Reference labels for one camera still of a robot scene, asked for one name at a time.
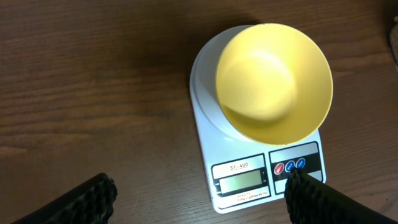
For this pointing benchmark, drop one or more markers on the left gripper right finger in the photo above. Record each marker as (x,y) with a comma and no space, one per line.
(310,201)

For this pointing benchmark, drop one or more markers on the white digital kitchen scale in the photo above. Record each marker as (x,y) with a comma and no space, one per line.
(242,173)

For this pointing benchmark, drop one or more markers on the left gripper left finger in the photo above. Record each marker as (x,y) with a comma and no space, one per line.
(91,202)

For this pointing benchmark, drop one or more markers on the yellow plastic bowl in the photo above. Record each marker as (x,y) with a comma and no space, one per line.
(274,84)

